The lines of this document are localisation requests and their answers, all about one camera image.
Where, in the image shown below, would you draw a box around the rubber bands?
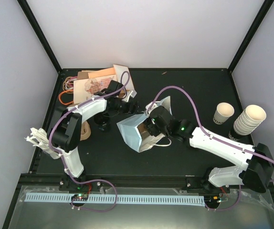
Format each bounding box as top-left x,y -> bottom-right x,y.
58,76 -> 77,105

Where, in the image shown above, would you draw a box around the brown cardboard sleeve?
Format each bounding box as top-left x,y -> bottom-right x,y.
77,70 -> 92,80

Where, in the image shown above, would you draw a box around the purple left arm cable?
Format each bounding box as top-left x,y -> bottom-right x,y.
48,70 -> 131,213

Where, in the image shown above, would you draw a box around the white plastic cutlery pile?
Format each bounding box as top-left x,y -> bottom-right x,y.
25,127 -> 60,159

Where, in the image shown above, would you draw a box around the illustrated greeting card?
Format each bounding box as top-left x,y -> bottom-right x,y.
73,74 -> 117,104

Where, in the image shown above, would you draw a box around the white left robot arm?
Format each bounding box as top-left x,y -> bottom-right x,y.
47,80 -> 140,190

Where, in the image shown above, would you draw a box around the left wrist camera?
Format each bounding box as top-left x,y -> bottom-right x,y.
123,90 -> 137,102

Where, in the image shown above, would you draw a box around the light blue paper bag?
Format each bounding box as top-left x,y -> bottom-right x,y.
117,96 -> 172,153

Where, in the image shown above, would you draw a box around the light blue cable duct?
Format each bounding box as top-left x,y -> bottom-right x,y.
24,193 -> 205,207

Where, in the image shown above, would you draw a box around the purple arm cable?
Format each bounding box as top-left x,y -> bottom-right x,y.
148,85 -> 274,212
48,70 -> 131,213

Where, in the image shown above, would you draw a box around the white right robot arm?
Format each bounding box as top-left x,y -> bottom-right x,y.
144,105 -> 274,193

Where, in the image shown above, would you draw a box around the black coffee cup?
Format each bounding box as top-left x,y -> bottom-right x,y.
94,113 -> 110,132

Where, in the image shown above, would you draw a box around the stack of white paper cups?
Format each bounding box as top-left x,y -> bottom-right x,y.
229,104 -> 267,141

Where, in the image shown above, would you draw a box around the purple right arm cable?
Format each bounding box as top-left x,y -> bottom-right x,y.
148,85 -> 274,212

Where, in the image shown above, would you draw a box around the brown pulp cup carrier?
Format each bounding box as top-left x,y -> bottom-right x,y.
80,121 -> 91,141

